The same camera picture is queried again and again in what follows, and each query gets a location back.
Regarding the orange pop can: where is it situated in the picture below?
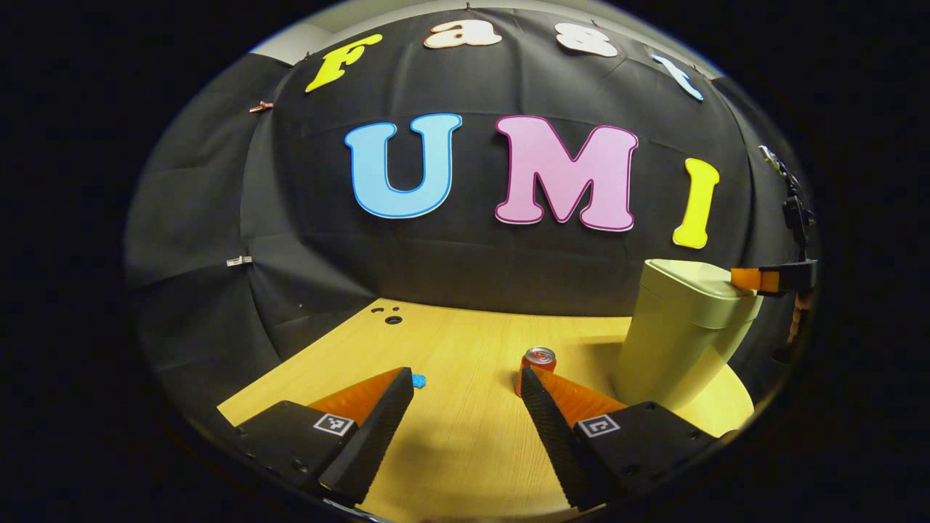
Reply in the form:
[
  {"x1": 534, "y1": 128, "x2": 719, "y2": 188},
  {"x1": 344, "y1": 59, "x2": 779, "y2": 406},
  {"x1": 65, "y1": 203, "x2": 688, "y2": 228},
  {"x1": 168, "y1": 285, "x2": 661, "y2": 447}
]
[{"x1": 517, "y1": 346, "x2": 557, "y2": 397}]

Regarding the pale green desktop garbage bin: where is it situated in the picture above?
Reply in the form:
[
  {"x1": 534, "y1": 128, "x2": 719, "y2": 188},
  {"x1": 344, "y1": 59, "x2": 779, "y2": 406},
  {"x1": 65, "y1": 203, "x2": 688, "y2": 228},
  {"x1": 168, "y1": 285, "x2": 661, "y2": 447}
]
[{"x1": 610, "y1": 259, "x2": 764, "y2": 413}]

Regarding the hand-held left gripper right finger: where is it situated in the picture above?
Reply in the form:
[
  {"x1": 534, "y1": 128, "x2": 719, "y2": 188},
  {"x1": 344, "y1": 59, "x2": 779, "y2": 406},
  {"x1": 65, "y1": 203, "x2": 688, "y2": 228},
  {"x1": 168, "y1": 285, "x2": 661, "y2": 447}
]
[{"x1": 520, "y1": 365, "x2": 727, "y2": 511}]

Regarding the wooden desktop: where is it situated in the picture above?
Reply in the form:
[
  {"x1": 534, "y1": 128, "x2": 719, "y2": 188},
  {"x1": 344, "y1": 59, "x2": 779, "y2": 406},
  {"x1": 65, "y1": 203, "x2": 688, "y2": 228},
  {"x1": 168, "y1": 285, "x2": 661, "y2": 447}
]
[{"x1": 217, "y1": 298, "x2": 755, "y2": 523}]

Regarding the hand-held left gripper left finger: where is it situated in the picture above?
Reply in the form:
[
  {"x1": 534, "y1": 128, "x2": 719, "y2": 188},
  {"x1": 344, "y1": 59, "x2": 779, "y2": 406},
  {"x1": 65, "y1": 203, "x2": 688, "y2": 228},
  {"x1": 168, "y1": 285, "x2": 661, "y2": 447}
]
[{"x1": 232, "y1": 367, "x2": 415, "y2": 508}]

